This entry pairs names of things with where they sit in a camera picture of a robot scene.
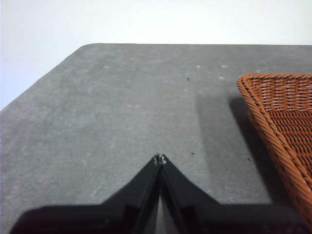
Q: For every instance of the brown woven wicker basket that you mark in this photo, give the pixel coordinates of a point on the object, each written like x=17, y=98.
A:
x=285, y=117

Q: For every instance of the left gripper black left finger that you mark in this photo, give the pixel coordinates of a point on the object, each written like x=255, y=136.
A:
x=97, y=219

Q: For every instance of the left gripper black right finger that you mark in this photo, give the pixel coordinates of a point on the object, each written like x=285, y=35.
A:
x=231, y=219

